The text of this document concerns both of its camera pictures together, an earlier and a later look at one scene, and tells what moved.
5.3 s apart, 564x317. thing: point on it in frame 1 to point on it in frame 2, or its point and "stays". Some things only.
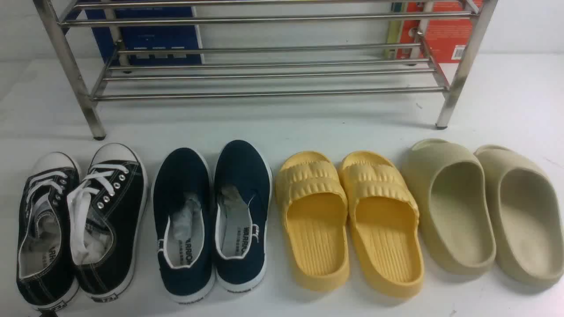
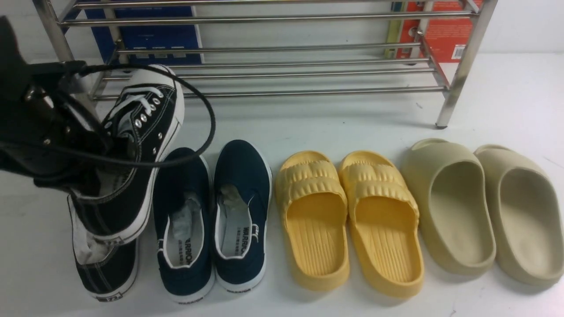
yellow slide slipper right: x=383 y=208 stays
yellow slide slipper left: x=313 y=201 stays
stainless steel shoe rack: x=113 y=50 stays
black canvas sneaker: x=46 y=272 to x=143 y=116
